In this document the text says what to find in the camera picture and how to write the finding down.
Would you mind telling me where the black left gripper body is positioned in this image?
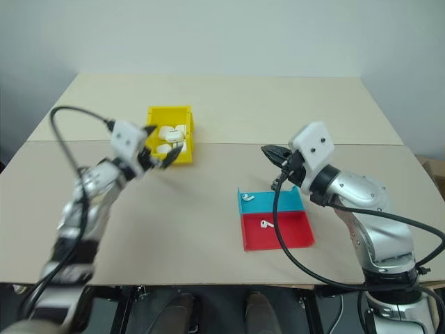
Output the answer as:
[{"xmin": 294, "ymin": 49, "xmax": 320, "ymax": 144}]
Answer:
[{"xmin": 138, "ymin": 148, "xmax": 165, "ymax": 173}]

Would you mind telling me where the blue plastic tray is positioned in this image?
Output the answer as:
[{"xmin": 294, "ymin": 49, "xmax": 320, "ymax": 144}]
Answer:
[{"xmin": 237, "ymin": 185, "xmax": 307, "ymax": 214}]

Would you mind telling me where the red plastic tray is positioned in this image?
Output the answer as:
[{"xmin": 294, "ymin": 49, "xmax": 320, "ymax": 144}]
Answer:
[{"xmin": 239, "ymin": 210, "xmax": 316, "ymax": 252}]

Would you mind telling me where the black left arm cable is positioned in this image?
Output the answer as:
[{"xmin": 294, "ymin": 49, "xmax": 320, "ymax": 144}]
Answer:
[{"xmin": 19, "ymin": 106, "xmax": 118, "ymax": 321}]

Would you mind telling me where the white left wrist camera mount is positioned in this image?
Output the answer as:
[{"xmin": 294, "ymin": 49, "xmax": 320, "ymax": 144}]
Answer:
[{"xmin": 111, "ymin": 119, "xmax": 149, "ymax": 175}]

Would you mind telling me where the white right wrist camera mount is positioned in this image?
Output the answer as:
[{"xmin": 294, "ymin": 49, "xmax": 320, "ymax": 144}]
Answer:
[{"xmin": 291, "ymin": 121, "xmax": 336, "ymax": 196}]

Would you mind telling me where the yellow plastic bin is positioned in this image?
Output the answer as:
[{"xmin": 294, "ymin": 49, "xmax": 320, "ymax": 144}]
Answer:
[{"xmin": 145, "ymin": 105, "xmax": 195, "ymax": 165}]

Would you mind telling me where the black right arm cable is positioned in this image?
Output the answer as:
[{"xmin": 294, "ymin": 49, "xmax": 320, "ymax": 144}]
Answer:
[{"xmin": 272, "ymin": 166, "xmax": 445, "ymax": 290}]

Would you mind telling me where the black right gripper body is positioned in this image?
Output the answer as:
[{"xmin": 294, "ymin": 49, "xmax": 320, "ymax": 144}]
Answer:
[{"xmin": 280, "ymin": 149, "xmax": 309, "ymax": 189}]

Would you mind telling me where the black metal table frame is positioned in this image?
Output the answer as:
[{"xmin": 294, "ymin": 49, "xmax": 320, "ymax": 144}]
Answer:
[{"xmin": 83, "ymin": 283, "xmax": 366, "ymax": 334}]

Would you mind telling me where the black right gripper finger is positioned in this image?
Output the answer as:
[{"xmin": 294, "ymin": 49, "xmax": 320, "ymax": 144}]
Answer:
[
  {"xmin": 261, "ymin": 145, "xmax": 293, "ymax": 158},
  {"xmin": 268, "ymin": 154, "xmax": 290, "ymax": 168}
]

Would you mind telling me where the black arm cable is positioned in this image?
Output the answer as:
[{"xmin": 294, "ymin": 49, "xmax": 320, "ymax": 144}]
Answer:
[
  {"xmin": 272, "ymin": 166, "xmax": 445, "ymax": 290},
  {"xmin": 19, "ymin": 106, "xmax": 118, "ymax": 321}
]

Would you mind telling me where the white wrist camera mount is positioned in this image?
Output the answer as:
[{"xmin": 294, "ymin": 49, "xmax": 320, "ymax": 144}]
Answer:
[
  {"xmin": 291, "ymin": 121, "xmax": 336, "ymax": 196},
  {"xmin": 111, "ymin": 119, "xmax": 149, "ymax": 175}
]

